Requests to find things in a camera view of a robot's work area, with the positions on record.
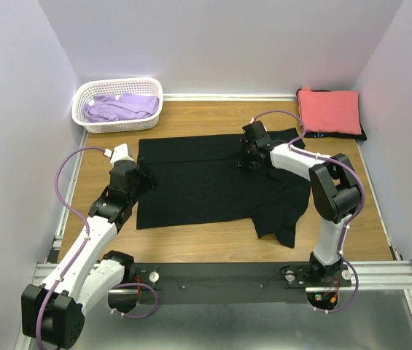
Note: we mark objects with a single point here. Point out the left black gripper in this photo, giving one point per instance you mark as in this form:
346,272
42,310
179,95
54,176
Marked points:
149,179

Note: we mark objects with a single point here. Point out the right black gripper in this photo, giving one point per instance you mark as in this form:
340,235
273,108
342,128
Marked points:
242,162

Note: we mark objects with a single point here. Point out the black t shirt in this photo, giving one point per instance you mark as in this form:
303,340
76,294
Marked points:
200,181
337,135

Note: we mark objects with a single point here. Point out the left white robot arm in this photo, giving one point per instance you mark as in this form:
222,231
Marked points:
53,312

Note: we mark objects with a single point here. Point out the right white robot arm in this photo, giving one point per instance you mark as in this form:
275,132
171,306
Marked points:
338,193

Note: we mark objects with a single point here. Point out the folded black t shirt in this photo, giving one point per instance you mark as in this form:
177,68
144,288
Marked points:
337,135

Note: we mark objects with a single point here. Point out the white plastic laundry basket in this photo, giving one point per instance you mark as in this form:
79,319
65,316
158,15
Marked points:
144,86

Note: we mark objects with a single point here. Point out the folded red t shirt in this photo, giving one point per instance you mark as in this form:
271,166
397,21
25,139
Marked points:
329,111

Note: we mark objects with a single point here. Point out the purple t shirt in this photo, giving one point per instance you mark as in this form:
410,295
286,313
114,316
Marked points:
125,107

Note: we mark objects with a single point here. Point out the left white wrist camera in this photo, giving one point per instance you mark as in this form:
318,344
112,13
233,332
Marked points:
121,152

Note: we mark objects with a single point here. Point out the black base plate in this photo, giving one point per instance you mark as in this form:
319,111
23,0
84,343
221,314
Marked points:
228,283

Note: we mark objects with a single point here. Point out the aluminium frame rail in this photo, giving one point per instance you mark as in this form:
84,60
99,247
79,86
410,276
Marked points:
384,275

